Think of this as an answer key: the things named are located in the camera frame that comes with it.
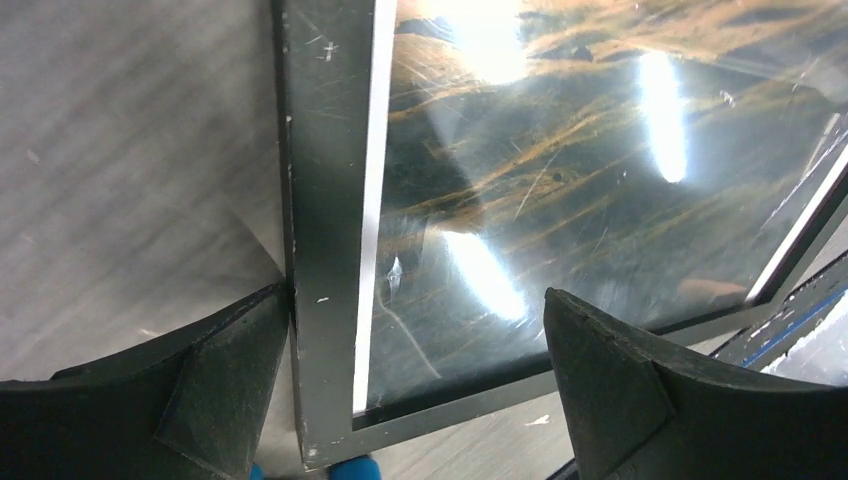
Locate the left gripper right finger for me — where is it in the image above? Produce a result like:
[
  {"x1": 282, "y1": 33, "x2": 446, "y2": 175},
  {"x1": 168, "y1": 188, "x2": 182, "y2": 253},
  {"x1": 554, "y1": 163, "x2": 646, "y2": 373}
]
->
[{"x1": 543, "y1": 289, "x2": 847, "y2": 479}]

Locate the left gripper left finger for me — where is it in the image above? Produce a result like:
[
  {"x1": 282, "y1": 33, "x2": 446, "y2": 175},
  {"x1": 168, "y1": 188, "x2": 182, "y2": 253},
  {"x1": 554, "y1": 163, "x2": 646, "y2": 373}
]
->
[{"x1": 1, "y1": 285, "x2": 288, "y2": 479}]

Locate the black wooden picture frame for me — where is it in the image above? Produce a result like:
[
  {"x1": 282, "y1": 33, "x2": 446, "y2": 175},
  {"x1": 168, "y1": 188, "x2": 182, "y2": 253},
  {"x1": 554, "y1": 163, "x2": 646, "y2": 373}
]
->
[{"x1": 272, "y1": 1, "x2": 847, "y2": 468}]

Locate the landscape photo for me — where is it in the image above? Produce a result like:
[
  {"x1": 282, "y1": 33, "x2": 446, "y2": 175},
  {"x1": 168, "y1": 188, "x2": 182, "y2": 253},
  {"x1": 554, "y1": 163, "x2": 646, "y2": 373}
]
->
[{"x1": 353, "y1": 1, "x2": 847, "y2": 414}]

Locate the colourful toy block truck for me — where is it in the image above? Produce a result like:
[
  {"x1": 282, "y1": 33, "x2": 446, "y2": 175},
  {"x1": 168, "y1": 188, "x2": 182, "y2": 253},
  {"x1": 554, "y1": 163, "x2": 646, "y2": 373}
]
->
[{"x1": 248, "y1": 455, "x2": 384, "y2": 480}]

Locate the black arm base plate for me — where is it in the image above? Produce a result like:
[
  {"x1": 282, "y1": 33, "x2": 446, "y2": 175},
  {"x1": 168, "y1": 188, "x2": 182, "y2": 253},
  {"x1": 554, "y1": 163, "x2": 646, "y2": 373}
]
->
[{"x1": 712, "y1": 254, "x2": 847, "y2": 371}]

